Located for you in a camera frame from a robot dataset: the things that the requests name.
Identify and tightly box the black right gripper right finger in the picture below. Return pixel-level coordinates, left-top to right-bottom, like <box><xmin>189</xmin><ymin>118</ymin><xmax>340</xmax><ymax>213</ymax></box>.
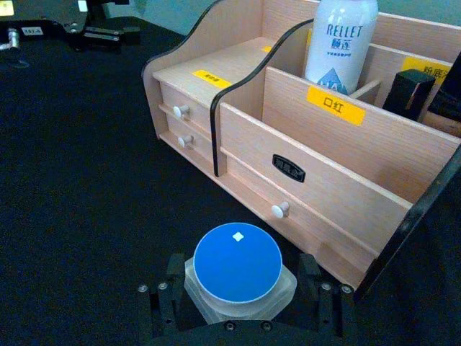
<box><xmin>275</xmin><ymin>252</ymin><xmax>357</xmax><ymax>342</ymax></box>

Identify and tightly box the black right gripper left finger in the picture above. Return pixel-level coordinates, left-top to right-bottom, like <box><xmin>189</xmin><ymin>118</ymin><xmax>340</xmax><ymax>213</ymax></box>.
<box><xmin>138</xmin><ymin>252</ymin><xmax>197</xmax><ymax>342</ymax></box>

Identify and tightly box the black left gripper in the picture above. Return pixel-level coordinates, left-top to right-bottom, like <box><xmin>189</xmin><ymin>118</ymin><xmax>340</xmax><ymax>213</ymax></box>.
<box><xmin>0</xmin><ymin>18</ymin><xmax>142</xmax><ymax>51</ymax></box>

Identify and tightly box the clear jar with blue lid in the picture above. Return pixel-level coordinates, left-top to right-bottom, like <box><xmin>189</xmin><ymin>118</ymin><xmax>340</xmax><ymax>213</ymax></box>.
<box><xmin>183</xmin><ymin>222</ymin><xmax>298</xmax><ymax>324</ymax></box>

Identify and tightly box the wide wooden drawer white knob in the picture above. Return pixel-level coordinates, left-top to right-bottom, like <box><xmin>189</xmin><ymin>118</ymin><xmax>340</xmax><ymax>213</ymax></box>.
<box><xmin>225</xmin><ymin>156</ymin><xmax>380</xmax><ymax>290</ymax></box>

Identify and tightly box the small wooden drawer white knob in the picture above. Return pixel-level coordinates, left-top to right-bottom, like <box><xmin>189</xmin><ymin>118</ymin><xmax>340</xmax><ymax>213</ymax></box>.
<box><xmin>158</xmin><ymin>81</ymin><xmax>214</xmax><ymax>133</ymax></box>
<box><xmin>165</xmin><ymin>114</ymin><xmax>216</xmax><ymax>164</ymax></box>

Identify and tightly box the light wooden desk organizer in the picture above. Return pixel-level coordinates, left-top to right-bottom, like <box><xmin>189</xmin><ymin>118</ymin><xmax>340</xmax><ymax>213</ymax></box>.
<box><xmin>141</xmin><ymin>0</ymin><xmax>461</xmax><ymax>302</ymax></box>

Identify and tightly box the black table cloth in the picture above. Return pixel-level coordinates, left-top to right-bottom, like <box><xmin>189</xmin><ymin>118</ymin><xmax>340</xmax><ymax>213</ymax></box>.
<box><xmin>0</xmin><ymin>14</ymin><xmax>461</xmax><ymax>346</ymax></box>

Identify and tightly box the black rectangular cosmetic box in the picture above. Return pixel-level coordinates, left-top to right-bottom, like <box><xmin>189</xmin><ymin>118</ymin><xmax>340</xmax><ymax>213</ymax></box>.
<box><xmin>381</xmin><ymin>69</ymin><xmax>437</xmax><ymax>123</ymax></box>

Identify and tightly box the white spray bottle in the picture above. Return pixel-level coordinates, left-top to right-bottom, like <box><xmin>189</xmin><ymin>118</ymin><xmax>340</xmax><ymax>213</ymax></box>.
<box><xmin>304</xmin><ymin>0</ymin><xmax>379</xmax><ymax>97</ymax></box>

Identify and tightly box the pale grey wall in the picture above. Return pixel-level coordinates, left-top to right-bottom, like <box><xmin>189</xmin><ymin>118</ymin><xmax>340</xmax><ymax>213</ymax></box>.
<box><xmin>102</xmin><ymin>0</ymin><xmax>461</xmax><ymax>28</ymax></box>

